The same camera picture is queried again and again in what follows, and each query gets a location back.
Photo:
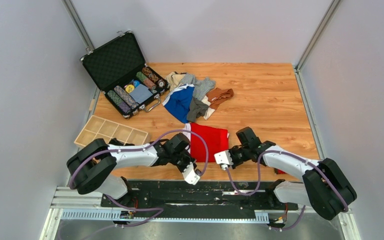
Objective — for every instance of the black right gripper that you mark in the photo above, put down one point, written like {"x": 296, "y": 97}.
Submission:
{"x": 235, "y": 164}

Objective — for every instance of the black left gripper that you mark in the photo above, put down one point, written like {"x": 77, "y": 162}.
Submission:
{"x": 190, "y": 159}

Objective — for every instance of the red underwear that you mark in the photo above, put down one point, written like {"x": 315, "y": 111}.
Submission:
{"x": 217, "y": 140}

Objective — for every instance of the black pinstriped underwear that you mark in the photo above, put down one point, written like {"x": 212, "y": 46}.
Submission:
{"x": 116, "y": 142}

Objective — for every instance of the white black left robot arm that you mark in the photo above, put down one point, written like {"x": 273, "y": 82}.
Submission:
{"x": 91, "y": 167}

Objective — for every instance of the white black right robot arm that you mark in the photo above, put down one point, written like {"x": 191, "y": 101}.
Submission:
{"x": 321, "y": 183}

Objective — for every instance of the grey-green underwear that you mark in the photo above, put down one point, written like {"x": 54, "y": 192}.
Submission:
{"x": 197, "y": 109}

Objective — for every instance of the blue underwear white waistband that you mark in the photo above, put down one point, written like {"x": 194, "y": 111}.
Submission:
{"x": 178, "y": 101}

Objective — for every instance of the brown underwear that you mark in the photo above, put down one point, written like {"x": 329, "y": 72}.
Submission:
{"x": 218, "y": 96}

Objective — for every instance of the grey striped underwear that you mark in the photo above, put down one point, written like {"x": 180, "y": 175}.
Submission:
{"x": 201, "y": 87}

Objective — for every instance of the beige underwear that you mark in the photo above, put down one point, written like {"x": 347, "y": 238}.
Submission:
{"x": 174, "y": 79}

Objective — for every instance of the red glitter lint roller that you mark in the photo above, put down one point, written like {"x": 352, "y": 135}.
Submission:
{"x": 278, "y": 171}

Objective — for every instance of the wooden compartment tray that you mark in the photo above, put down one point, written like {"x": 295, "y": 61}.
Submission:
{"x": 101, "y": 128}

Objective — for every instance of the black aluminium poker chip case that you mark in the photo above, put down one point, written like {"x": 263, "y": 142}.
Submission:
{"x": 120, "y": 71}

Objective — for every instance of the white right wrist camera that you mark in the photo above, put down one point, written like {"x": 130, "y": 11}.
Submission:
{"x": 223, "y": 159}

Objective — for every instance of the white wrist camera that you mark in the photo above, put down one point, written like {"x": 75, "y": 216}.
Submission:
{"x": 190, "y": 175}
{"x": 223, "y": 159}

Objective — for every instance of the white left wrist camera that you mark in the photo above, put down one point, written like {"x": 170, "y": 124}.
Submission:
{"x": 190, "y": 175}

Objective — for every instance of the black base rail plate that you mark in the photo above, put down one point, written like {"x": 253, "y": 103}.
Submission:
{"x": 205, "y": 200}

